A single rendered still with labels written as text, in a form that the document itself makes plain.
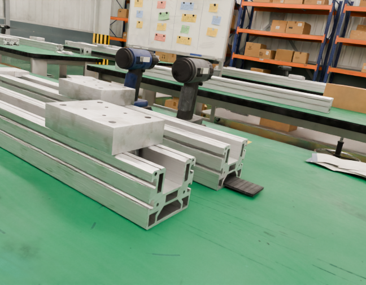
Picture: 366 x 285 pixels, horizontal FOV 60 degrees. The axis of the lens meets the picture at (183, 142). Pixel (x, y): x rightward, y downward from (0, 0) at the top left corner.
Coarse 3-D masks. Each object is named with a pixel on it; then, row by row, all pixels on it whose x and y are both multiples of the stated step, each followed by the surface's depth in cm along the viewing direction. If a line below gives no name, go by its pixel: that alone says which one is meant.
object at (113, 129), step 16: (48, 112) 50; (64, 112) 47; (80, 112) 47; (96, 112) 49; (112, 112) 50; (128, 112) 52; (64, 128) 48; (80, 128) 46; (96, 128) 44; (112, 128) 42; (128, 128) 44; (144, 128) 47; (160, 128) 50; (96, 144) 44; (112, 144) 42; (128, 144) 45; (144, 144) 48
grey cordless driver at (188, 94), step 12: (180, 60) 73; (192, 60) 74; (204, 60) 81; (180, 72) 73; (192, 72) 73; (204, 72) 78; (192, 84) 78; (180, 96) 78; (192, 96) 78; (180, 108) 78; (192, 108) 80; (192, 120) 80
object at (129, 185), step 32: (0, 96) 74; (0, 128) 61; (32, 128) 57; (32, 160) 56; (64, 160) 50; (96, 160) 47; (128, 160) 42; (160, 160) 48; (192, 160) 47; (96, 192) 47; (128, 192) 43; (160, 192) 42
